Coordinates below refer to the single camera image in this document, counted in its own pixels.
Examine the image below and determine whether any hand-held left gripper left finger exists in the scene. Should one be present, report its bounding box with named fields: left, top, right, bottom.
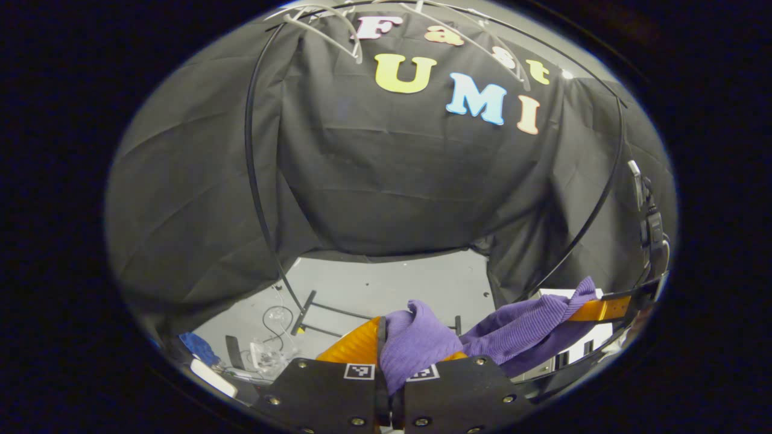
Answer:
left=250, top=315, right=390, bottom=434

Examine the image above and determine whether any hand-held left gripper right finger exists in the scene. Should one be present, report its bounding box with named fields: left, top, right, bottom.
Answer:
left=391, top=351, right=536, bottom=434

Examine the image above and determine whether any purple ribbed cardigan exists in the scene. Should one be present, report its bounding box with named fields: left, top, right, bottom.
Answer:
left=379, top=276, right=601, bottom=395

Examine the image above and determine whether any white plastic hanger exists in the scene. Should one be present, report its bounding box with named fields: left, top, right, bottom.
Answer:
left=386, top=0, right=533, bottom=92
left=265, top=3, right=364, bottom=64

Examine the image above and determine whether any black clothes rack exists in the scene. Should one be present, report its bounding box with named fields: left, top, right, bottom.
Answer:
left=244, top=0, right=629, bottom=337

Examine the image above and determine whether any small grey device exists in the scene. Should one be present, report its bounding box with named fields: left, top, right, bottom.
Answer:
left=627, top=160, right=645, bottom=209

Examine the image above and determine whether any clear plastic packet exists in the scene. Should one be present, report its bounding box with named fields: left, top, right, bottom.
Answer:
left=248, top=341, right=291, bottom=370

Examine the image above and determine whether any white flat object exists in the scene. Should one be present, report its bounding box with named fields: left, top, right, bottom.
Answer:
left=191, top=359, right=238, bottom=398

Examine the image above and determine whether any blue cloth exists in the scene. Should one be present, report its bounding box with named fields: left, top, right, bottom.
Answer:
left=180, top=332, right=221, bottom=366

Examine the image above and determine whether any black backdrop cloth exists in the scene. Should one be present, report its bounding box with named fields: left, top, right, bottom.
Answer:
left=106, top=3, right=676, bottom=338

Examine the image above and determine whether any black cable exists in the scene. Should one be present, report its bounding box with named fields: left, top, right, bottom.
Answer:
left=262, top=304, right=296, bottom=351

